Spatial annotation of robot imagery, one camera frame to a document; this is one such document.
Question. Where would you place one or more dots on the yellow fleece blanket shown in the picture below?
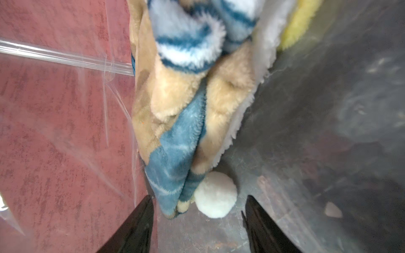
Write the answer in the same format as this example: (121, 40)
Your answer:
(299, 22)

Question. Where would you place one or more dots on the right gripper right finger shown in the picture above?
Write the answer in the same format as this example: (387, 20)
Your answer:
(264, 235)

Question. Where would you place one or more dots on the clear plastic vacuum bag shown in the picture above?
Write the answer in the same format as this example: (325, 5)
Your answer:
(322, 147)

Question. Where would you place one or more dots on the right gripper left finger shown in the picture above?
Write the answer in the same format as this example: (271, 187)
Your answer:
(134, 235)

